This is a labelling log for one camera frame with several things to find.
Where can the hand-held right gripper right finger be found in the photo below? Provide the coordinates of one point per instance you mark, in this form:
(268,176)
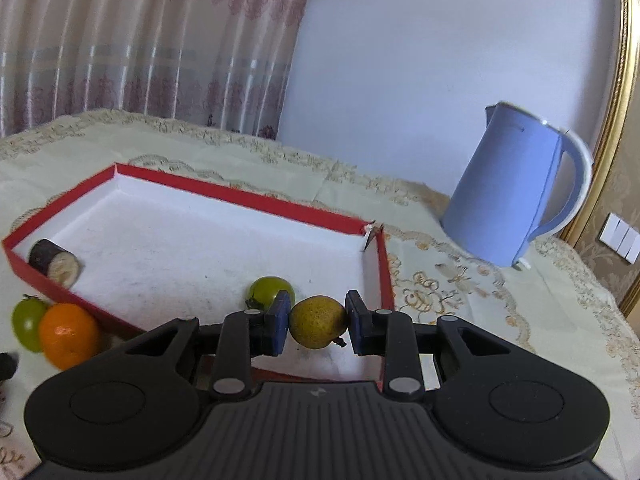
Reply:
(356,325)

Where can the green tomato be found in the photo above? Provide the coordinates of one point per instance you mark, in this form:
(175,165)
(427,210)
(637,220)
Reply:
(26,324)

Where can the yellow-brown round fruit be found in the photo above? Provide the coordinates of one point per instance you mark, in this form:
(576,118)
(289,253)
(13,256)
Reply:
(318,322)

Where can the black square block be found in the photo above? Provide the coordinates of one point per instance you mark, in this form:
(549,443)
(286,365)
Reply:
(52,262)

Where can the orange mandarin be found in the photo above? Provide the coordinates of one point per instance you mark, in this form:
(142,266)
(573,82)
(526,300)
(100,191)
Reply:
(69,336)

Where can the green persimmon with calyx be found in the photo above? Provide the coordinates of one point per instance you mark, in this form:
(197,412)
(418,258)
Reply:
(265,290)

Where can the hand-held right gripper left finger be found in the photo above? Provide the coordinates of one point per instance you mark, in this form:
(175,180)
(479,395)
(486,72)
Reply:
(278,325)

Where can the white wall switch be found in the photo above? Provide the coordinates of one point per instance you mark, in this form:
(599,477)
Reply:
(620,237)

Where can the pink patterned curtain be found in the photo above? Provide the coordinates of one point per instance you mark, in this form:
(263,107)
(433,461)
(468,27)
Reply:
(125,45)

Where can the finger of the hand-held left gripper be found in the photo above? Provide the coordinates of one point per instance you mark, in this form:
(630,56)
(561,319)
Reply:
(7,366)

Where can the red cardboard box tray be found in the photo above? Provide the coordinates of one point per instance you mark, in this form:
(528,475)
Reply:
(200,240)

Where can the blue electric kettle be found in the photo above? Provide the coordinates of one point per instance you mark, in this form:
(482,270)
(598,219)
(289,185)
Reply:
(500,185)

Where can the gold moulding strip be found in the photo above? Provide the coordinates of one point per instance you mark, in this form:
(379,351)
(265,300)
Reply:
(607,125)

